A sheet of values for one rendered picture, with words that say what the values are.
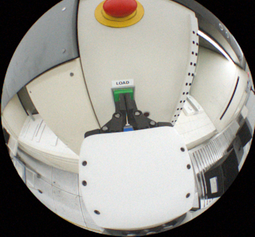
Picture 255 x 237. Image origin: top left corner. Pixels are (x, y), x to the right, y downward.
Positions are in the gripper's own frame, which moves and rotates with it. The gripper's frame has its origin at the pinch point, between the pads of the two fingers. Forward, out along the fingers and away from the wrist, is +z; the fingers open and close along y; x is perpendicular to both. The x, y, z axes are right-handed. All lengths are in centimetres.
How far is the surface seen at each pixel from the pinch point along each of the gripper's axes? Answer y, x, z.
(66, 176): -100, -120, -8
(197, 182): 40, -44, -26
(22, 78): -22.1, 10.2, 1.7
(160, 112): 7.9, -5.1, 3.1
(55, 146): -48, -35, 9
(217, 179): 46, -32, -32
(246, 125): 133, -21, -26
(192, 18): 12.3, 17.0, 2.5
